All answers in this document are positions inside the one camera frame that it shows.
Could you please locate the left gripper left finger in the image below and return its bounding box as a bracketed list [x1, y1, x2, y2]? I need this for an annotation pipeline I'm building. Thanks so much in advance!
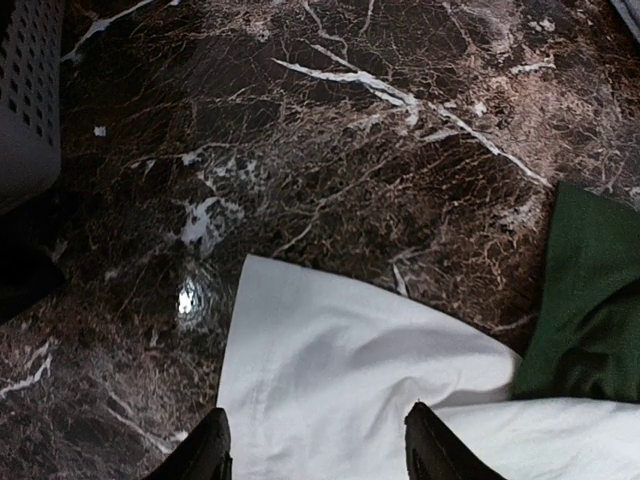
[145, 408, 233, 480]

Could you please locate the white perforated laundry basket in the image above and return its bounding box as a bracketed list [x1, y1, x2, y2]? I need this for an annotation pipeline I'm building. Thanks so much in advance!
[1, 0, 65, 213]

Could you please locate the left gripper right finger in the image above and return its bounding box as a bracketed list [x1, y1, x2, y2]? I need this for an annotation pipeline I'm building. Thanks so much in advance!
[405, 402, 504, 480]

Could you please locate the white and green raglan shirt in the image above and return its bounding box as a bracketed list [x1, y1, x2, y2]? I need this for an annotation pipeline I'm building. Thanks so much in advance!
[218, 183, 639, 479]

